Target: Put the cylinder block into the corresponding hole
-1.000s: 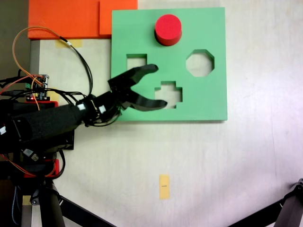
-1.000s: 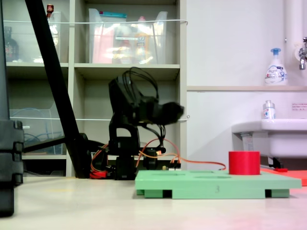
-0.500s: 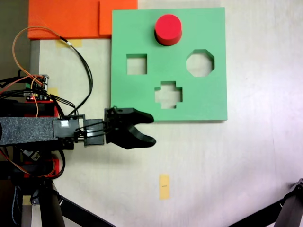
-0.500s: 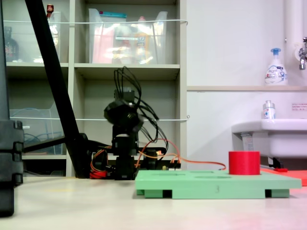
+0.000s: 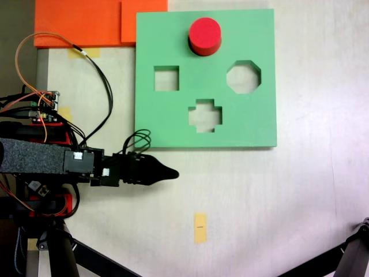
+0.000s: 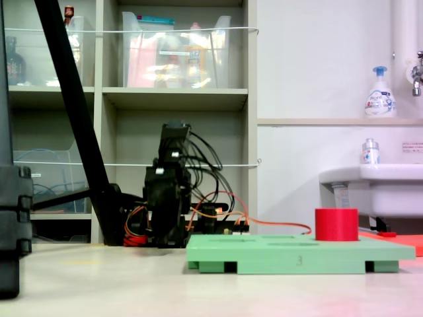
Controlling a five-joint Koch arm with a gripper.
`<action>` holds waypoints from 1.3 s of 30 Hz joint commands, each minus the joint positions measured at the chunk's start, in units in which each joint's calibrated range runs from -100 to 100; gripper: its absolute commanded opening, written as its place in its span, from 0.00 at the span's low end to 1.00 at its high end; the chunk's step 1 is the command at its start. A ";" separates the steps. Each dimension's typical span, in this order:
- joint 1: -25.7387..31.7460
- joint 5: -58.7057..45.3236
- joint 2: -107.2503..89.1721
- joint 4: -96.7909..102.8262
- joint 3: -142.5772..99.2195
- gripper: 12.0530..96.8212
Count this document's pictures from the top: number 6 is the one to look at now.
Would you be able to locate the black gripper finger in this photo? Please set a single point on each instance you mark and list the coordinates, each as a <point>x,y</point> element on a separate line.
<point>162,228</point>
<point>176,228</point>

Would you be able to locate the red cylinder block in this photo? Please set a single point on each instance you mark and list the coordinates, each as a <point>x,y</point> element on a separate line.
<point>337,224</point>

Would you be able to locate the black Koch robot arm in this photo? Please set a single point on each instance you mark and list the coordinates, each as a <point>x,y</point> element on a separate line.
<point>173,142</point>

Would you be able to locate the yellow masking tape piece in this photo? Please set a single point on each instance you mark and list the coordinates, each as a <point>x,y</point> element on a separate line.
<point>82,263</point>

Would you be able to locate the beige shelf unit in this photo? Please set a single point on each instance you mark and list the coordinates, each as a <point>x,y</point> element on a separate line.
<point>175,95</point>

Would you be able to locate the green shape sorter board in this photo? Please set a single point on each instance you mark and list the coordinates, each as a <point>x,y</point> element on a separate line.
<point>264,257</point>

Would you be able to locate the clear plastic file tray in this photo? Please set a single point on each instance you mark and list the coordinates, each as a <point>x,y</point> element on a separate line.
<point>49,178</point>

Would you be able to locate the pink bag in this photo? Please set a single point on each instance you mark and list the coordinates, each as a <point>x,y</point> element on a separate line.
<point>142,66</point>

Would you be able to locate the bottle with orange label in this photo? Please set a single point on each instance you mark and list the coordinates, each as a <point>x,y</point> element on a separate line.
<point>195,62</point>

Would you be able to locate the large clear plastic bin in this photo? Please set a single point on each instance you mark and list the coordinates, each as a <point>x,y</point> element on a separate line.
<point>218,59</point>

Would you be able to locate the black notched tripod leg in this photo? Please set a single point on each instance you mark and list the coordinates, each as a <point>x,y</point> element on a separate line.
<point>13,214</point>

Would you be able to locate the narrow clear plastic bin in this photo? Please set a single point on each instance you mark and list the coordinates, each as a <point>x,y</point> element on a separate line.
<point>86,49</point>

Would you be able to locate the teal topped pack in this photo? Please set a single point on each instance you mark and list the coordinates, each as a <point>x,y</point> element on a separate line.
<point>155,22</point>

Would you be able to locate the dark round bottle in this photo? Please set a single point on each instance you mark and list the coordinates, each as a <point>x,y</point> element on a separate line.
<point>15,66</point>

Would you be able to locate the small clear bottle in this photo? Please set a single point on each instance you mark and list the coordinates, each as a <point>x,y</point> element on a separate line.
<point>370,155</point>

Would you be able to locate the small red piece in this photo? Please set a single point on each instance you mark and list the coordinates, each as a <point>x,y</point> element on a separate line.
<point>387,234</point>

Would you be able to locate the white sink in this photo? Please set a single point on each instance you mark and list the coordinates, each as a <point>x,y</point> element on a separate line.
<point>390,191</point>

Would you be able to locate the white pump soap bottle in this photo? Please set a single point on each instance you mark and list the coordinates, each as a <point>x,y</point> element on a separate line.
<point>380,102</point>

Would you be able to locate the metal faucet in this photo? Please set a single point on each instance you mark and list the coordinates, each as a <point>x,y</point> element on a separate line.
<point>417,74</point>

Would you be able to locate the red arm base mount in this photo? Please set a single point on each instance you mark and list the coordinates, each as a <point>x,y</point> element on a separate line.
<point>135,241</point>

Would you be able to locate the black sink bracket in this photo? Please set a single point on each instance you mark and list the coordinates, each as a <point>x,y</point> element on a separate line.
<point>380,224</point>

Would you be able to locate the white wall label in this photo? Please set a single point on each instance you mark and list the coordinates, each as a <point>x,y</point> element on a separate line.
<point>412,147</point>

